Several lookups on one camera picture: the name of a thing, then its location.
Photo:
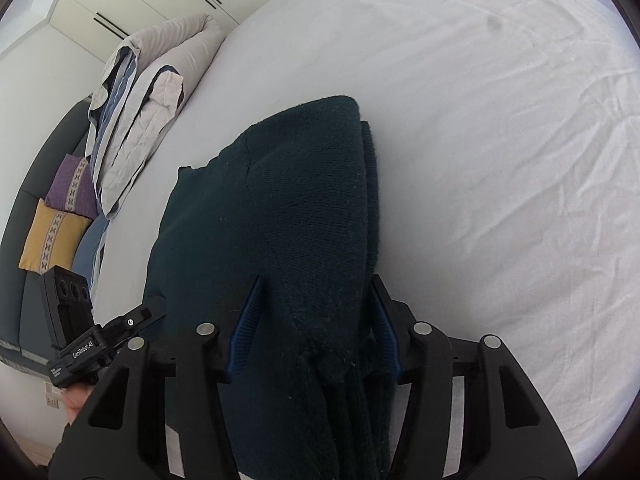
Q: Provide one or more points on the purple patterned cushion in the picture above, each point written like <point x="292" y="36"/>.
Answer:
<point x="67" y="187"/>

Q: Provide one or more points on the yellow patterned cushion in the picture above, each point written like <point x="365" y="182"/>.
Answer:
<point x="47" y="237"/>

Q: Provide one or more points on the blue grey blanket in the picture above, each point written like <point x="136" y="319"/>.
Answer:
<point x="92" y="255"/>

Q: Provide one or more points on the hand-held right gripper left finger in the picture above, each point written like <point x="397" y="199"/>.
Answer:
<point x="245" y="330"/>

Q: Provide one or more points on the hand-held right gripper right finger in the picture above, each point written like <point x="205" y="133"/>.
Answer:
<point x="386" y="335"/>

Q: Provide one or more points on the dark green knit sweater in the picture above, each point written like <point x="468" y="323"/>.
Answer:
<point x="290" y="210"/>

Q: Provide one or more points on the folded beige duvet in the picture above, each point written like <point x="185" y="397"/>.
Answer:
<point x="145" y="110"/>

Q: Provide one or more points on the wall socket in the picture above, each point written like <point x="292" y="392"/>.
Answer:
<point x="52" y="394"/>

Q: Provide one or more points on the person's left hand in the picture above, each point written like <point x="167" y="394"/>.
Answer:
<point x="75" y="402"/>

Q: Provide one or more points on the white bed sheet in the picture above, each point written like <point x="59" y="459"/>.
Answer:
<point x="475" y="135"/>

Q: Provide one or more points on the dark grey upholstered bench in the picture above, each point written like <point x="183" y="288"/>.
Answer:
<point x="20" y="305"/>

